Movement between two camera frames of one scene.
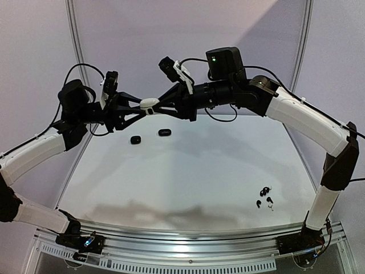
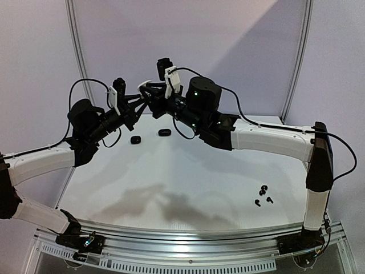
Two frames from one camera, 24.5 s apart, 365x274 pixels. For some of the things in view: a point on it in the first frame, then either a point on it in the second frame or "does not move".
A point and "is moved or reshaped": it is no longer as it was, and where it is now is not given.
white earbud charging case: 147,103 is moved or reshaped
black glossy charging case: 135,140 does not move
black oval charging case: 165,132 does not move
